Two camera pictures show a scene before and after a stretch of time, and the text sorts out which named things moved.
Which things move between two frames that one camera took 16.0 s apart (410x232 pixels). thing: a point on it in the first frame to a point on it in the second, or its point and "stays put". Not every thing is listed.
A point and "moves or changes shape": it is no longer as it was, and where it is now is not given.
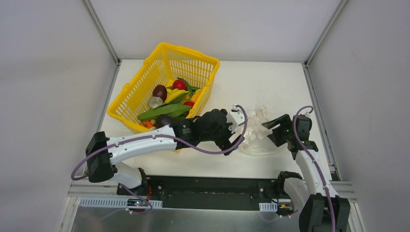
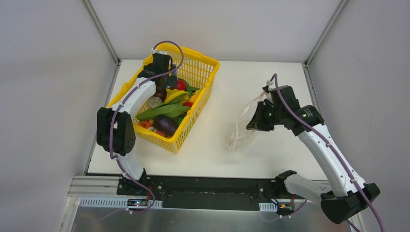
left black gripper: [228, 137] to [169, 81]
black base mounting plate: [186, 192] stays put
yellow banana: [172, 95] stays put
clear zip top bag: [256, 141] moves or changes shape
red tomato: [179, 84] stays put
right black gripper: [279, 128] to [265, 114]
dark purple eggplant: [163, 120] stays put
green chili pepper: [189, 89] stays put
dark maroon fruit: [160, 91] stays put
